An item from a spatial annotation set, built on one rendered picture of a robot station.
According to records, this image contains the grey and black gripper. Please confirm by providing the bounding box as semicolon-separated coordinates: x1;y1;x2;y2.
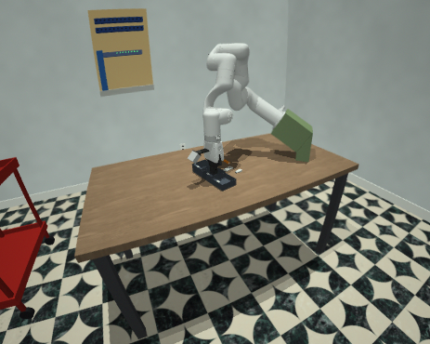
203;140;224;175

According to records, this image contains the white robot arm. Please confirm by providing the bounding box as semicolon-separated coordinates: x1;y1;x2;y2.
203;44;285;142

